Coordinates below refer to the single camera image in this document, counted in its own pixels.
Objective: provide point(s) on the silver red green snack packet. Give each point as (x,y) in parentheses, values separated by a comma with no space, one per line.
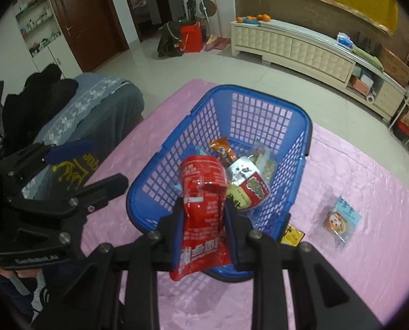
(256,189)

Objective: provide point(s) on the green folded cloth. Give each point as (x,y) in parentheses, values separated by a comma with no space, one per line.
(366,56)

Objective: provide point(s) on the brown wooden door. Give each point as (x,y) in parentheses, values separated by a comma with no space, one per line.
(87,17)

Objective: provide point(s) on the pink quilted blanket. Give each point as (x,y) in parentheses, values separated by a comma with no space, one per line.
(362,282)

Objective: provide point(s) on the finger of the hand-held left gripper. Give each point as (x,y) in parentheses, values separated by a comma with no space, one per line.
(101,187)
(67,152)

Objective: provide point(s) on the pole with round disc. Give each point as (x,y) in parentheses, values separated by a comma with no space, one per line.
(207,8)

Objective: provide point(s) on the pink broom with dustpan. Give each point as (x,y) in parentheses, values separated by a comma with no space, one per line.
(216,41)

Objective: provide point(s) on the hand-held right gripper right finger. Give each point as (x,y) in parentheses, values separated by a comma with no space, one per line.
(231,237)

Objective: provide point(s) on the blue plastic basket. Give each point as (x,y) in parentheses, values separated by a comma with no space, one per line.
(259,117)

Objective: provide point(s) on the clear cracker packet green label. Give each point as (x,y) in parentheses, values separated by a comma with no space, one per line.
(264,161)

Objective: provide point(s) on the orange snack packet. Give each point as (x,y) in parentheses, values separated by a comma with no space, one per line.
(222,151)

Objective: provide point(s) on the black jacket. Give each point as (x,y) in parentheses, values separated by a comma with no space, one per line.
(39,89)

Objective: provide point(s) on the cream padded cabinet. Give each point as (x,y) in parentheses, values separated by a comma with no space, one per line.
(311,51)

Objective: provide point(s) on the black bag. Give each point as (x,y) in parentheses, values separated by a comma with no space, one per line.
(170,39)

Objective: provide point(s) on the red bag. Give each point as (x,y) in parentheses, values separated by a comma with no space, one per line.
(191,37)

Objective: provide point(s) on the purple and yellow chips packet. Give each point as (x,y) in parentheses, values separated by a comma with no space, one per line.
(292,235)

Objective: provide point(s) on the brown cardboard box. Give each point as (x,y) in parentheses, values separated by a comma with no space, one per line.
(395,65)

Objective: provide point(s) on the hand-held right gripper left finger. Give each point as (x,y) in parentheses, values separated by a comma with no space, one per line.
(177,244)

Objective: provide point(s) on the white paper roll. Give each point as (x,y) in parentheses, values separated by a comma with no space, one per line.
(371,98)

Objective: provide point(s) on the blue tissue box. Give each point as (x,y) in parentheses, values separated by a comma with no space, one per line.
(345,39)

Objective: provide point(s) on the light blue cartoon snack packet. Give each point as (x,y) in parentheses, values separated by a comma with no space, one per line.
(342,220)
(199,151)

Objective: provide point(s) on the yellow-green snack packet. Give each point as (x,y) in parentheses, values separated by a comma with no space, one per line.
(238,197)

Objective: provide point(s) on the grey chair cover yellow print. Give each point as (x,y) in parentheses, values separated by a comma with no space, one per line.
(115,103)

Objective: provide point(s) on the white wall shelf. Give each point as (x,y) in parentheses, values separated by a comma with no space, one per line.
(37,20)

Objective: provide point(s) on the person's left forearm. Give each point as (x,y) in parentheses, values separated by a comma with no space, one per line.
(36,295)

